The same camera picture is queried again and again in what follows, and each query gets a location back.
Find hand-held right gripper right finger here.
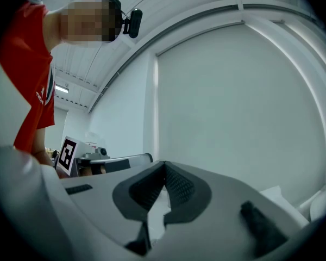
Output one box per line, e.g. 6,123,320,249
151,160,310,261

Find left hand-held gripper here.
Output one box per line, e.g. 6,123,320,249
55,135,154,178

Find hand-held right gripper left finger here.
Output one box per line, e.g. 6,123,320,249
60,160,167,257

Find person's left forearm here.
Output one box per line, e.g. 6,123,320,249
32,127,54,169

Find person's left hand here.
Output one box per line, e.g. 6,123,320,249
80,166,107,177

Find white rounded fixture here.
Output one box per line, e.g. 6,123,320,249
297,183,326,223

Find person's red shirt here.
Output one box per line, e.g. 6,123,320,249
0,0,56,154

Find person's head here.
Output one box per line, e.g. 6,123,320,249
43,0,117,48

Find black head-worn camera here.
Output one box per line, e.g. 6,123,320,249
121,8,143,39

